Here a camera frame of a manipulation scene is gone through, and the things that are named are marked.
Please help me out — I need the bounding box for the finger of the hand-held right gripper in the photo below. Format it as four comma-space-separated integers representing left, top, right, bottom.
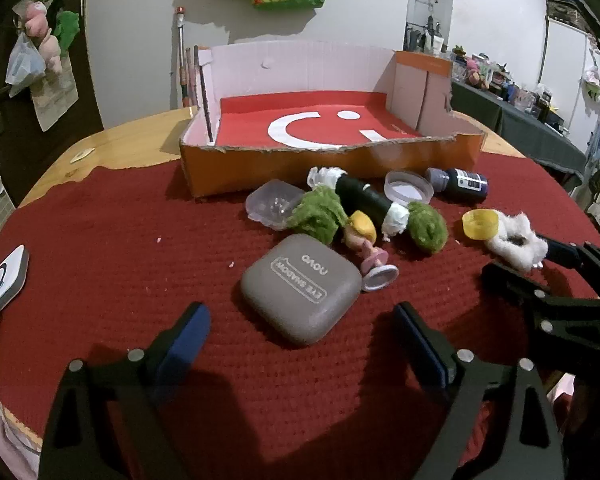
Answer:
536, 234, 600, 301
481, 262, 600, 356

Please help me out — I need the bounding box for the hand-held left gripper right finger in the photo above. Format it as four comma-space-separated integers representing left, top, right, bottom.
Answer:
392, 301, 566, 480

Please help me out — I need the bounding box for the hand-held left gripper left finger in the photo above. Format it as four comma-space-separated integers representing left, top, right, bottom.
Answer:
39, 301, 212, 480

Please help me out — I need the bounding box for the white fluffy scrunchie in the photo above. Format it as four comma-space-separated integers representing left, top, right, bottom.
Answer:
485, 211, 549, 270

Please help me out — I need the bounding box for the yellow bottle cap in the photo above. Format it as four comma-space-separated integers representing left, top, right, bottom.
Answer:
462, 208, 501, 240

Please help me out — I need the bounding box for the green fuzzy scrunchie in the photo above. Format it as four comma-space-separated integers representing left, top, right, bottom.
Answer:
286, 186, 350, 246
405, 201, 449, 254

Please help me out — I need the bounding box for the dark blue small bottle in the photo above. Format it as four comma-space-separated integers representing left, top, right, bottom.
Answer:
425, 167, 489, 204

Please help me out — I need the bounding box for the grey eyeshadow case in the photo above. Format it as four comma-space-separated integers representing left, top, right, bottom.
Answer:
239, 234, 363, 347

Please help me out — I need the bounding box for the small yellow-haired doll figure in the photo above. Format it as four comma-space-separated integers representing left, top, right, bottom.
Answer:
342, 210, 400, 292

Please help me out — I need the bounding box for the clear round plastic lid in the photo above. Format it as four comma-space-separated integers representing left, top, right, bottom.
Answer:
384, 170, 434, 204

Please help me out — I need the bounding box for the black tube with white tissue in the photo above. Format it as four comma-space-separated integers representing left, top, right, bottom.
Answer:
307, 166, 411, 241

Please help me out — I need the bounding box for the small clear plastic box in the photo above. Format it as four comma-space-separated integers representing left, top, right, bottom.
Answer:
245, 178, 305, 231

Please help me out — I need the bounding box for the orange cardboard box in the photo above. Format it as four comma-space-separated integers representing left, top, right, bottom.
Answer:
179, 40, 486, 198

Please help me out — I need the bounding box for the red knitted mat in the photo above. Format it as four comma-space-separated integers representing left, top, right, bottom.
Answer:
0, 152, 600, 480

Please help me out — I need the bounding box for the table with dark cloth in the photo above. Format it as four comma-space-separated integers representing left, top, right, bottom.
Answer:
450, 80, 586, 181

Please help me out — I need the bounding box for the white wardrobe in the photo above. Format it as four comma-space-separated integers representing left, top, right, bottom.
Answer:
537, 0, 600, 146

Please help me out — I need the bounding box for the white square charger device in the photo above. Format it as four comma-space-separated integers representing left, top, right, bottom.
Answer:
0, 245, 30, 318

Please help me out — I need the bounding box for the red stick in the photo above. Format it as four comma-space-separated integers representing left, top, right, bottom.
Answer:
185, 47, 196, 108

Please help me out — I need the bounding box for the brown paper bag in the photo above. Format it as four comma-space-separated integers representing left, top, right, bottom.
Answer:
30, 60, 78, 132

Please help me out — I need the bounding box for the metal pole with red cap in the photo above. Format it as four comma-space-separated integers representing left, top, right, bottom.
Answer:
176, 6, 188, 109

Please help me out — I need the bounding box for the clear plastic bag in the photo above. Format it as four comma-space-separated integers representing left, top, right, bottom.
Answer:
5, 35, 47, 98

